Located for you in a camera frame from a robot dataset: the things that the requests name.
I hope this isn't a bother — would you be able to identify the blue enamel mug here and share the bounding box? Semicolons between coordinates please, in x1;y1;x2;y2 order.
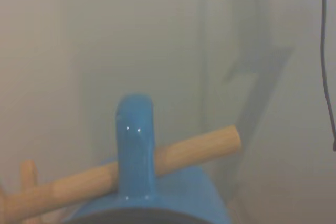
61;92;235;224

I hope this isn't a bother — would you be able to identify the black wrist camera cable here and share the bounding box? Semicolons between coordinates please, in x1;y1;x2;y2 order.
319;0;336;152

